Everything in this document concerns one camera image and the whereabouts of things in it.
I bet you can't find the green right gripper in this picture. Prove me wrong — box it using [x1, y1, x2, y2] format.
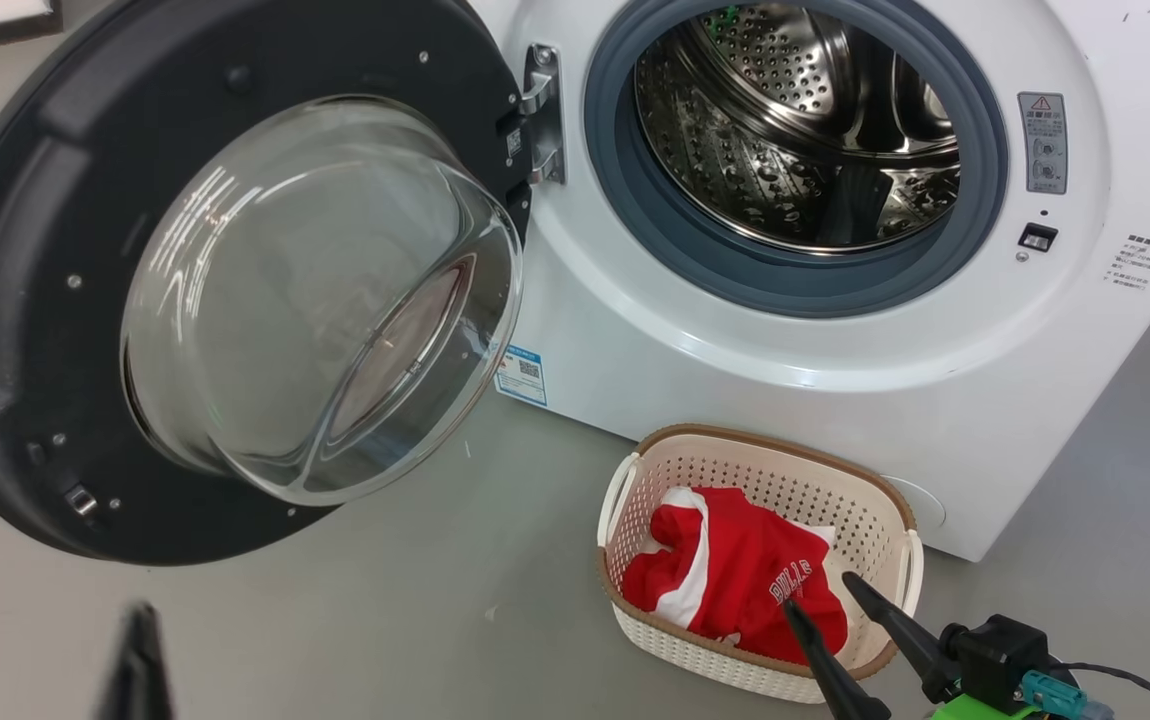
[783, 572, 1042, 720]

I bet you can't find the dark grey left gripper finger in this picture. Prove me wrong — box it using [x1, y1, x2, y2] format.
[98, 600, 177, 720]

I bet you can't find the red and white garment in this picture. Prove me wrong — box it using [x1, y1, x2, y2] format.
[621, 486, 849, 667]

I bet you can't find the black round glass washer door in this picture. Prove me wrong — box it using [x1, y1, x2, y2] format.
[0, 0, 533, 567]

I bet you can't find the cream laundry basket brown rim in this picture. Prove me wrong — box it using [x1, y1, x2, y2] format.
[597, 424, 925, 705]

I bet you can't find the white front-load washing machine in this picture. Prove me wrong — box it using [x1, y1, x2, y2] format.
[465, 0, 1150, 563]

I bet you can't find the blue energy label sticker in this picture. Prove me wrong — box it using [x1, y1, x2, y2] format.
[494, 345, 549, 407]

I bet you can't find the grey warning sticker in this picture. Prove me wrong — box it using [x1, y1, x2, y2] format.
[1018, 92, 1070, 196]

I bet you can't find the teal right camera connector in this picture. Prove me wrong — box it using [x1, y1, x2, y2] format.
[1020, 670, 1117, 720]

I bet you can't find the black right camera cable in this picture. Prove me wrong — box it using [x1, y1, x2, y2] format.
[1050, 660, 1150, 720]

